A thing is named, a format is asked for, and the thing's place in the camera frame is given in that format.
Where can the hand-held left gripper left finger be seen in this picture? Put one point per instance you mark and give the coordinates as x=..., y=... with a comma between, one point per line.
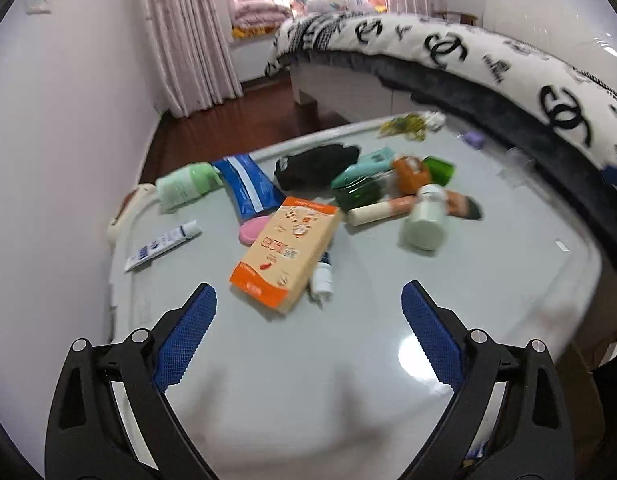
x=188, y=330

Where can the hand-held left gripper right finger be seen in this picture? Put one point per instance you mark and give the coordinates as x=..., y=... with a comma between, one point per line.
x=428, y=330

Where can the pink round sponge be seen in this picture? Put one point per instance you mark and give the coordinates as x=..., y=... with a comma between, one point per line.
x=251, y=232

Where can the cardboard box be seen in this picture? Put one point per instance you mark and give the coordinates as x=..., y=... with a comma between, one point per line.
x=588, y=385

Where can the teal tube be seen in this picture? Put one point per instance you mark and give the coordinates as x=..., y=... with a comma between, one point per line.
x=363, y=166

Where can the white and blue tube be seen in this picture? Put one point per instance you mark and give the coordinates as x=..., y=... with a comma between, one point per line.
x=161, y=247

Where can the white plastic bottle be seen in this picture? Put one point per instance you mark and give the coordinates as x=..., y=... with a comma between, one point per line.
x=423, y=225

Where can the small white bottle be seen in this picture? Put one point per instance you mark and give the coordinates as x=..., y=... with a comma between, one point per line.
x=321, y=280

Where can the orange and cream box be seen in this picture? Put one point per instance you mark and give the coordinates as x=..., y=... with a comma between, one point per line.
x=283, y=255

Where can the brown and black object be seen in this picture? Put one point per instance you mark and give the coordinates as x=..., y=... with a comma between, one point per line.
x=463, y=206

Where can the beige tube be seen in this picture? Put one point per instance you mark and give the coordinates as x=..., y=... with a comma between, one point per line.
x=373, y=212

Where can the light green bottle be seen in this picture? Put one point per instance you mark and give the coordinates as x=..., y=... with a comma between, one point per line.
x=186, y=187

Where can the dark green bottle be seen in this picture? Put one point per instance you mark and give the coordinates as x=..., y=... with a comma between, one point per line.
x=358, y=196

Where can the blue foil packet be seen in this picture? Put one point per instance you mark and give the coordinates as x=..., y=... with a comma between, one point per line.
x=248, y=187

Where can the orange jar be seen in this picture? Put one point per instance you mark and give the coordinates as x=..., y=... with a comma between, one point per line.
x=411, y=175

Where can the green glass jar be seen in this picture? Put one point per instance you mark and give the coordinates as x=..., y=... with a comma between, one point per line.
x=438, y=170

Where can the small purple block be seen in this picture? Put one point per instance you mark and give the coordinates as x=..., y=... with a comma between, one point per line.
x=472, y=139

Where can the black cloth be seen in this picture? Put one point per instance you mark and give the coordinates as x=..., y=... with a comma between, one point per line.
x=313, y=165

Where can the yellow clear wrapper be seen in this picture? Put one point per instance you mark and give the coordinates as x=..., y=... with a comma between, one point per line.
x=403, y=127

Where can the crumpled white tissue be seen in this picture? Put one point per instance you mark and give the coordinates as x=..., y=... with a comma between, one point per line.
x=434, y=120

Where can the yellow cushion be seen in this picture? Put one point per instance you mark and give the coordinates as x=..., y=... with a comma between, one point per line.
x=251, y=33

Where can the wooden nightstand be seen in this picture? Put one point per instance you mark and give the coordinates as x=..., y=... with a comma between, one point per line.
x=456, y=16

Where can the folded pink bedding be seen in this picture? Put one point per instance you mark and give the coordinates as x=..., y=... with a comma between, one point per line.
x=261, y=12

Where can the pillows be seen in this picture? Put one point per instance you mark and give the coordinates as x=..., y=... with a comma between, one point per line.
x=333, y=4

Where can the white bed frame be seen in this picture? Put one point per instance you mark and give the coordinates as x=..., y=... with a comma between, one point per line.
x=338, y=90

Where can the white wall switch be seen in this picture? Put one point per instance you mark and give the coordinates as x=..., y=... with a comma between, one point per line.
x=38, y=4

